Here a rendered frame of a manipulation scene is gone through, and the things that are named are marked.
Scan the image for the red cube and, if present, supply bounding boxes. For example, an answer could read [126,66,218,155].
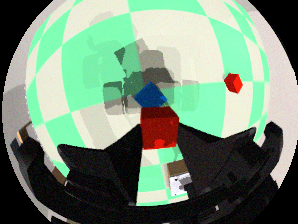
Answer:
[225,73,242,95]
[141,105,180,149]

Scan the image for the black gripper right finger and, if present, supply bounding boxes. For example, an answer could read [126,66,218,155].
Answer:
[176,123,257,196]

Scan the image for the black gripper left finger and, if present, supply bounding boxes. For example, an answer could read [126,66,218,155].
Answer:
[57,124,144,206]

